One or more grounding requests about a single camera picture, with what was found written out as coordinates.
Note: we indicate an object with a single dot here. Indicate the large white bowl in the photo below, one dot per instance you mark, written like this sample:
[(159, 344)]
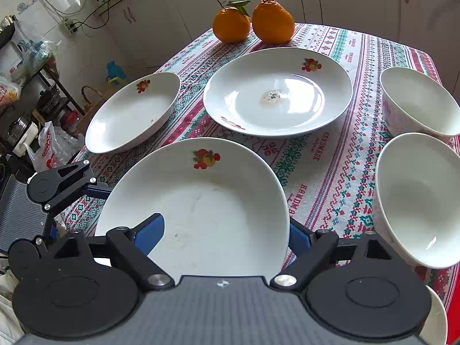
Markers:
[(436, 320), (420, 201)]

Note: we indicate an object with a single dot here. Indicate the orange printed plastic bag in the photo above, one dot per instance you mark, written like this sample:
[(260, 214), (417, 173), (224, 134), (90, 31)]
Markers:
[(7, 91)]

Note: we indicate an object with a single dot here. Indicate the black metal rack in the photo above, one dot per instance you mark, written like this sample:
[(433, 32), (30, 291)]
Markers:
[(54, 79)]

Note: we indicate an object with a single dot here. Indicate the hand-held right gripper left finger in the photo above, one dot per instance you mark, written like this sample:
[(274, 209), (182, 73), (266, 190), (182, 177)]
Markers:
[(149, 235)]

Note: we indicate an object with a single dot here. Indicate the white power strip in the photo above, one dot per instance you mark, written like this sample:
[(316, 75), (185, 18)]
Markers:
[(70, 28)]

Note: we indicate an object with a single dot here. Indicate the white electric cooker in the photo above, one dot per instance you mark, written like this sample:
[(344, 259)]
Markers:
[(21, 134)]

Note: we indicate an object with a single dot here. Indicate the white bowl with pink pattern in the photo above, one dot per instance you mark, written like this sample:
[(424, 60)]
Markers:
[(417, 104)]

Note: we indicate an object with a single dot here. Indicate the stained white plate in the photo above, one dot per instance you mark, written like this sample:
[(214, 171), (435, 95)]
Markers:
[(280, 93)]

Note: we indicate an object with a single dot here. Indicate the brown cardboard box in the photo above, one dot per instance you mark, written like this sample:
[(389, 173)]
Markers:
[(90, 116)]

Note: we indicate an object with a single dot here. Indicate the blue plastic toy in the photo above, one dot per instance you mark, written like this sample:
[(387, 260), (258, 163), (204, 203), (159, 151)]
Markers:
[(115, 72)]

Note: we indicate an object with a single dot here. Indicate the red container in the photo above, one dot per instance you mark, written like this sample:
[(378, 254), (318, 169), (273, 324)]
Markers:
[(70, 118)]

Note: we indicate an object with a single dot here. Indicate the black cooking pot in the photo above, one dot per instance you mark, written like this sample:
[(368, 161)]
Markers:
[(48, 100)]

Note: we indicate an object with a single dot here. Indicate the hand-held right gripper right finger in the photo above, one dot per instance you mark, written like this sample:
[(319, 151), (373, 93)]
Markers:
[(300, 240)]

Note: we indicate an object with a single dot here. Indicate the orange with green leaf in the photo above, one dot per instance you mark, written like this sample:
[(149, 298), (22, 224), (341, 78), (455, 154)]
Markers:
[(230, 25)]

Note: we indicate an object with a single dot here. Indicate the white plastic bag red print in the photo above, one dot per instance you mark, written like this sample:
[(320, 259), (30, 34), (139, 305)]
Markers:
[(50, 147)]

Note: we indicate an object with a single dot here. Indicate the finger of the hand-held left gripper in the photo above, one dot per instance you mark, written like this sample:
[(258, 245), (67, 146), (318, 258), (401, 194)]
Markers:
[(54, 231), (95, 191)]

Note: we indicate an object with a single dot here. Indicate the wicker basket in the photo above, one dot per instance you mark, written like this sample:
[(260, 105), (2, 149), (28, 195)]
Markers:
[(94, 105)]

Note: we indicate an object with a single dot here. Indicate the white plate with fruit print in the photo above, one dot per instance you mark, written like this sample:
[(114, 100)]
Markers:
[(133, 115), (208, 219)]

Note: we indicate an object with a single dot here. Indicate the bumpy orange without leaf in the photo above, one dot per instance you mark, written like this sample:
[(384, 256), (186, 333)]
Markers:
[(273, 21)]

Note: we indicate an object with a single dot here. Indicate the clear plastic bag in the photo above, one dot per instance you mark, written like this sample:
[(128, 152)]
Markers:
[(32, 48)]

